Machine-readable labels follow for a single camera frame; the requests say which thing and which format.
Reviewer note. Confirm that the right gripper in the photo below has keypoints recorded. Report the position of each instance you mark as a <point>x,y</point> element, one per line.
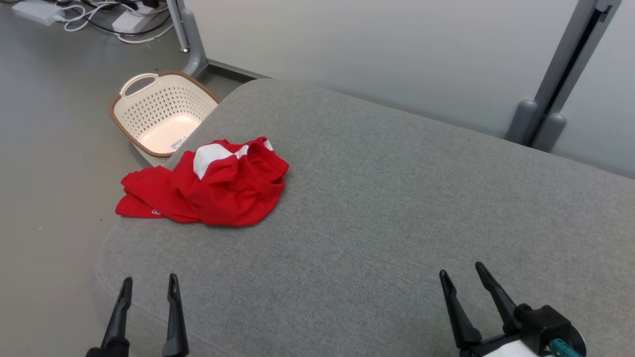
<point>496,349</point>

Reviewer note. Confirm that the cream perforated laundry basket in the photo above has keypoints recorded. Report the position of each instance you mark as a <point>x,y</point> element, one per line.
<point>163,106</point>

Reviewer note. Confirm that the red and white garment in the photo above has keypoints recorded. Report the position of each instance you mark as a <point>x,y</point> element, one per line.
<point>223,193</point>

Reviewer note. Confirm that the grey metal partition post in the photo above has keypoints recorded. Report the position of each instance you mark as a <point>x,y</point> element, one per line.
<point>560,64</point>
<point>191,34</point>

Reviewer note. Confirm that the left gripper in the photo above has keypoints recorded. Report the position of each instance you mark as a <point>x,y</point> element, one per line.
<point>109,352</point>

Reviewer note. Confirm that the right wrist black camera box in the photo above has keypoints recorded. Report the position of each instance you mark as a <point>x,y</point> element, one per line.
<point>543,325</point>

